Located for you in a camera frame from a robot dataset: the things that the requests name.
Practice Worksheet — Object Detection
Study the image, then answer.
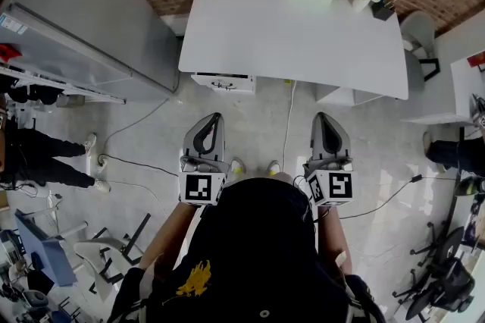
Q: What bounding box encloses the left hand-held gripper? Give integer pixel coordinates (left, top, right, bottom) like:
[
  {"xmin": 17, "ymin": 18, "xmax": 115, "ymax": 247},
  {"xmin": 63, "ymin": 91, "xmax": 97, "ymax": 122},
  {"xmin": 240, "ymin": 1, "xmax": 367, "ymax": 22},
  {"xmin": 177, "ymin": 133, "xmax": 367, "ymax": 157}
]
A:
[{"xmin": 177, "ymin": 111, "xmax": 230, "ymax": 208}]

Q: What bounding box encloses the blue board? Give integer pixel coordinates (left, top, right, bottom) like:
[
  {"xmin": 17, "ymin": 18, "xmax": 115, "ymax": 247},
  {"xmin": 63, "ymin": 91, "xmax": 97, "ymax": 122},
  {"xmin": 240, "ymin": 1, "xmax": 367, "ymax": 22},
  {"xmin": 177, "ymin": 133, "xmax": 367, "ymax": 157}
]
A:
[{"xmin": 14, "ymin": 209, "xmax": 79, "ymax": 289}]

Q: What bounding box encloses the grey cable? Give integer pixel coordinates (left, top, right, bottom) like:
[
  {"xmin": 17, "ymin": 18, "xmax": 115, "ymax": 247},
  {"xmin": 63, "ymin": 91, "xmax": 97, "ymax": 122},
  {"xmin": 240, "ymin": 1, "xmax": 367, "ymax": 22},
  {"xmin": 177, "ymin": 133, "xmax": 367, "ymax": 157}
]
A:
[{"xmin": 101, "ymin": 96, "xmax": 171, "ymax": 159}]

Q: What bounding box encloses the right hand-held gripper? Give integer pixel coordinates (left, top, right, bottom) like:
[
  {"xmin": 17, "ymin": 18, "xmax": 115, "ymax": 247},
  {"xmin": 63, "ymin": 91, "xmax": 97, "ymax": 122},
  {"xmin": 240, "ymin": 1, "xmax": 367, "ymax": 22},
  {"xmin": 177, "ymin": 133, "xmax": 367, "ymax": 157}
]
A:
[{"xmin": 302, "ymin": 111, "xmax": 358, "ymax": 208}]

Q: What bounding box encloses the black cable with adapter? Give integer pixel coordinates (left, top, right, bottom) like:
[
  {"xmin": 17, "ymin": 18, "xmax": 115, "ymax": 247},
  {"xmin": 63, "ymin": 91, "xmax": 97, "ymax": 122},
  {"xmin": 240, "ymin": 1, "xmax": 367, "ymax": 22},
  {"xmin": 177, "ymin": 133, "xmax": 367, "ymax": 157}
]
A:
[{"xmin": 338, "ymin": 173, "xmax": 458, "ymax": 221}]

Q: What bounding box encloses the black office chair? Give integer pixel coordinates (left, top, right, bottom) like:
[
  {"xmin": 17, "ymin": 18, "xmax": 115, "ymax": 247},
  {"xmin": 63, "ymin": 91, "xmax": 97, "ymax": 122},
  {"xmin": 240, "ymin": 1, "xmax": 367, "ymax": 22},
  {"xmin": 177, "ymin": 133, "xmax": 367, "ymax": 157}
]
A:
[{"xmin": 391, "ymin": 221, "xmax": 477, "ymax": 322}]

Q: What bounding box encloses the white chair black frame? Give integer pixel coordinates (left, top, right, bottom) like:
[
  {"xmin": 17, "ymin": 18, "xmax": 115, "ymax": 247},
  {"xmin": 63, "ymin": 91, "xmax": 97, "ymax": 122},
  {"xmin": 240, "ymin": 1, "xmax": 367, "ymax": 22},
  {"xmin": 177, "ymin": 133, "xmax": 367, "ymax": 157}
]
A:
[{"xmin": 73, "ymin": 212, "xmax": 152, "ymax": 304}]

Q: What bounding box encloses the grey refrigerator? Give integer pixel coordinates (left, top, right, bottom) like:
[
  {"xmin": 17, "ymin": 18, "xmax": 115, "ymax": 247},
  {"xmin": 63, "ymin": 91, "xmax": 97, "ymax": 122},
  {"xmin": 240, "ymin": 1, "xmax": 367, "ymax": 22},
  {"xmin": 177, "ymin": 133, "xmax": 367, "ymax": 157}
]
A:
[{"xmin": 0, "ymin": 0, "xmax": 180, "ymax": 105}]

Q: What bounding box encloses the white cable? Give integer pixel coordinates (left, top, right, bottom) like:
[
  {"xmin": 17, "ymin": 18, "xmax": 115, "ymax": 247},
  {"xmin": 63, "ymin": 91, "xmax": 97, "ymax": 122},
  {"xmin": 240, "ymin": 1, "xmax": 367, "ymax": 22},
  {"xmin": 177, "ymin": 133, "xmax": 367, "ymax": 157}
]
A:
[{"xmin": 281, "ymin": 78, "xmax": 299, "ymax": 171}]

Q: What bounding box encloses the red packet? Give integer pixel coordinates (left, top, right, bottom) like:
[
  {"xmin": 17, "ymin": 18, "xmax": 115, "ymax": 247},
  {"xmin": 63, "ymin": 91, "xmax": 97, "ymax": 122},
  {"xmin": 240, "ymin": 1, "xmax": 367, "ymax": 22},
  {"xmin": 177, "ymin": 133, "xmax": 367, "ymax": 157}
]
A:
[{"xmin": 0, "ymin": 43, "xmax": 23, "ymax": 63}]

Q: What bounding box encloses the white desk cabinet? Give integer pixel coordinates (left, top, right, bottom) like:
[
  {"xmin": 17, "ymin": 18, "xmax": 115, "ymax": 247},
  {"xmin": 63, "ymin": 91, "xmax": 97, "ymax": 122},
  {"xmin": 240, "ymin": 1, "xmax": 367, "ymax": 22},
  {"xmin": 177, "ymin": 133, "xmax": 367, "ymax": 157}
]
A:
[{"xmin": 315, "ymin": 83, "xmax": 384, "ymax": 108}]

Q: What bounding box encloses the person's right forearm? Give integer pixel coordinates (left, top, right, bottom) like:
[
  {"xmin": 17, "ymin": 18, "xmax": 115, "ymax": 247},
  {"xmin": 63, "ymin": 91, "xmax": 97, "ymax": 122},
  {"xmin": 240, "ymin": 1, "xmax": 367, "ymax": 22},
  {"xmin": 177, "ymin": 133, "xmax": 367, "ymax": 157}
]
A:
[{"xmin": 317, "ymin": 204, "xmax": 354, "ymax": 274}]

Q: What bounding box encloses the white side table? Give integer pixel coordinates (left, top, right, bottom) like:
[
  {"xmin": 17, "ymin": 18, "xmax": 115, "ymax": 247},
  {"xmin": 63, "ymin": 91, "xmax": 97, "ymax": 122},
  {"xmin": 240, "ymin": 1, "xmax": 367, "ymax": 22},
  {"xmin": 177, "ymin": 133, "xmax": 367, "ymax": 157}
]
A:
[{"xmin": 400, "ymin": 50, "xmax": 485, "ymax": 126}]

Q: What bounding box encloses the person's left forearm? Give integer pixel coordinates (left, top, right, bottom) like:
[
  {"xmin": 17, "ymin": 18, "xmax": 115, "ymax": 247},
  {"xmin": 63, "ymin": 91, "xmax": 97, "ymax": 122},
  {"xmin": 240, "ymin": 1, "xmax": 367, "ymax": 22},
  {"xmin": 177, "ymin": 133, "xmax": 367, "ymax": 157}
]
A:
[{"xmin": 139, "ymin": 202, "xmax": 204, "ymax": 279}]

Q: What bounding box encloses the grey chair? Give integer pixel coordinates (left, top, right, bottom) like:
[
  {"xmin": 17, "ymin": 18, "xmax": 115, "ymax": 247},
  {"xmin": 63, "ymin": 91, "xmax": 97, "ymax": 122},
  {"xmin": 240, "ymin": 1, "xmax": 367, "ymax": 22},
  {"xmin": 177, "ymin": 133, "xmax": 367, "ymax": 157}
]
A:
[{"xmin": 399, "ymin": 10, "xmax": 441, "ymax": 91}]

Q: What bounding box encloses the person's black shirt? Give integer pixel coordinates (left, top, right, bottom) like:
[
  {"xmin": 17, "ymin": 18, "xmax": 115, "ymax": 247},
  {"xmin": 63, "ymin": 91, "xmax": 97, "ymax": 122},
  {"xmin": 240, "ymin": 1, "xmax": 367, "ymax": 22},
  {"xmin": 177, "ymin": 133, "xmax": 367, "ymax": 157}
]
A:
[{"xmin": 108, "ymin": 177, "xmax": 386, "ymax": 323}]

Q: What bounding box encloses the black pen holder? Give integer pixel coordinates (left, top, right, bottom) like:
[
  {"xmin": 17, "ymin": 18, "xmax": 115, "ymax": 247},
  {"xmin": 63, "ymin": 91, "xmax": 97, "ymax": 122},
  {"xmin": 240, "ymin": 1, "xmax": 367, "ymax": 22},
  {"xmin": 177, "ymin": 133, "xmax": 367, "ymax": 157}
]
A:
[{"xmin": 371, "ymin": 0, "xmax": 397, "ymax": 23}]

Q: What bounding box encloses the person's left shoe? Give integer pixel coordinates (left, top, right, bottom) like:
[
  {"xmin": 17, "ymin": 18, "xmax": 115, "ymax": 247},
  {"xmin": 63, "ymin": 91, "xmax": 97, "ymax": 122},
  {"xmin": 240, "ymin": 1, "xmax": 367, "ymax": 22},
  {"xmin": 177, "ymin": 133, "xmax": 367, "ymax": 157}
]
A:
[{"xmin": 229, "ymin": 157, "xmax": 248, "ymax": 175}]

